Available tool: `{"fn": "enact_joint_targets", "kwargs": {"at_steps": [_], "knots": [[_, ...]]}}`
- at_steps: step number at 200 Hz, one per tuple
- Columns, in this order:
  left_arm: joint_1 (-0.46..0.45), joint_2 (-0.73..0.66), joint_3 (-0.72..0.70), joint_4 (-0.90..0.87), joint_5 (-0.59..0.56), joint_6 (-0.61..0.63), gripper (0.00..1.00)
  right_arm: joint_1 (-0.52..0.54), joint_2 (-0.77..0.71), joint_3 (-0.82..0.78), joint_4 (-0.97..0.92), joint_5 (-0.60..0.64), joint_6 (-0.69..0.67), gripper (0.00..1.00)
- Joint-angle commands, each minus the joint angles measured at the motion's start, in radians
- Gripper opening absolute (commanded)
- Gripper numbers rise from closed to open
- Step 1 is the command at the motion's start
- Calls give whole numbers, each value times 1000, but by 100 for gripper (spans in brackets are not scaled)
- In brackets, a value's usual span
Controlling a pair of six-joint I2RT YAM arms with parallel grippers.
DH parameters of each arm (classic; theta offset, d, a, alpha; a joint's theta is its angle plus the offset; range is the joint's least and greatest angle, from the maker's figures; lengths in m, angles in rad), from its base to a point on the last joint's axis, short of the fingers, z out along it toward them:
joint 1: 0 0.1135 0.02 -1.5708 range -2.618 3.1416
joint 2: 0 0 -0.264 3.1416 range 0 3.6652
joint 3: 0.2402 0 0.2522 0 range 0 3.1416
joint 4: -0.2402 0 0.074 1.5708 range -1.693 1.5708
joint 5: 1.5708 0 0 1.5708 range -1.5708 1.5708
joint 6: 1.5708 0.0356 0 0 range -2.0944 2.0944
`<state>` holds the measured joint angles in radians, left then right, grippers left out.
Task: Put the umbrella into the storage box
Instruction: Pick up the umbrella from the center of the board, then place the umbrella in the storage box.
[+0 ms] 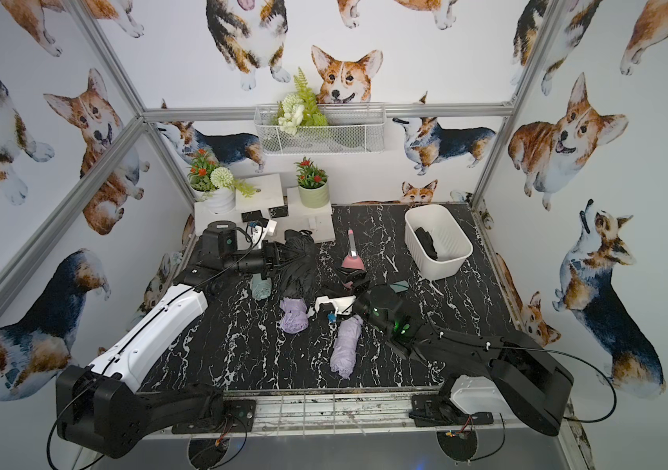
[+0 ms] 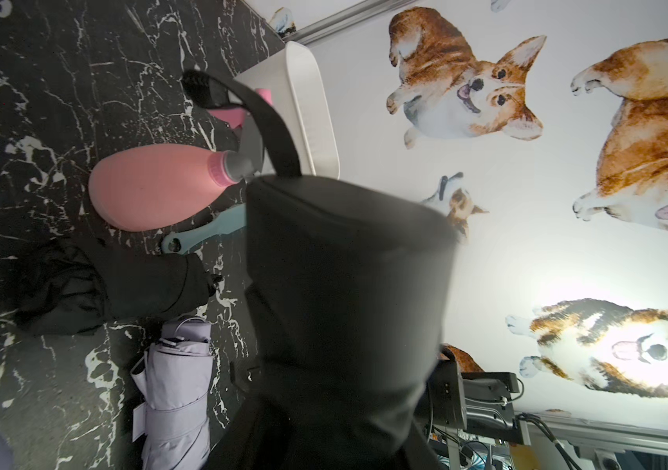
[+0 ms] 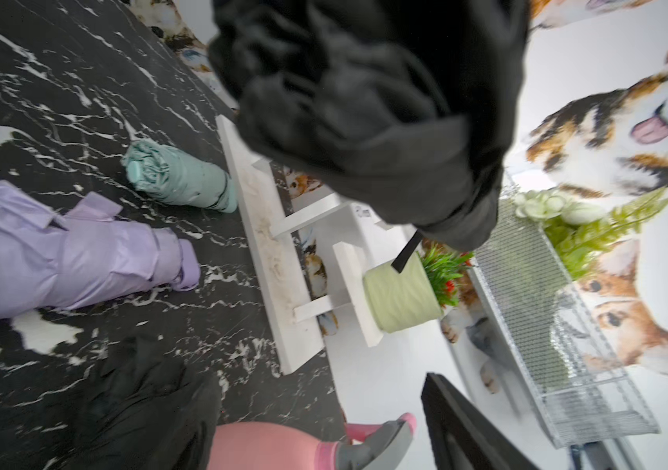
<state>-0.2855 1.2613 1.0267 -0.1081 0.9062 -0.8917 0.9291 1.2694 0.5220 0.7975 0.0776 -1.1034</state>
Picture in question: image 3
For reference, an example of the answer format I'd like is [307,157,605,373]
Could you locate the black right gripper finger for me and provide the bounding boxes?
[421,373,536,469]

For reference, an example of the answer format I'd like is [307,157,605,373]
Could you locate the green pot red flowers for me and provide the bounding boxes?
[363,245,474,333]

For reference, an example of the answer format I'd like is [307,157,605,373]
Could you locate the fern and white flowers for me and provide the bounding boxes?
[512,189,668,280]

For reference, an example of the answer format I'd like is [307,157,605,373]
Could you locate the white stepped display shelf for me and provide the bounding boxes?
[217,116,384,375]

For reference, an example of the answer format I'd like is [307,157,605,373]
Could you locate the white wire wall basket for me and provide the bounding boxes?
[470,178,660,448]

